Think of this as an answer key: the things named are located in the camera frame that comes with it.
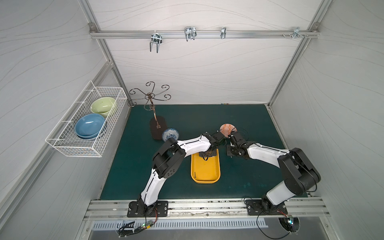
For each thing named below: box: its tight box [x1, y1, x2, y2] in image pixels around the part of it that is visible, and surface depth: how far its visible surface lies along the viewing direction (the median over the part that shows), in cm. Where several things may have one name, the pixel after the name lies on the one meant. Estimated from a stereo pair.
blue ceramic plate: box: [75, 113, 105, 139], surface depth 64 cm
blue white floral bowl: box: [162, 127, 179, 142], surface depth 101 cm
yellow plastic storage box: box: [191, 148, 221, 184], surface depth 87 cm
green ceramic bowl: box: [90, 97, 116, 118], surface depth 73 cm
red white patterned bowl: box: [219, 123, 238, 138], surface depth 104 cm
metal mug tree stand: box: [127, 81, 172, 140], surface depth 88 cm
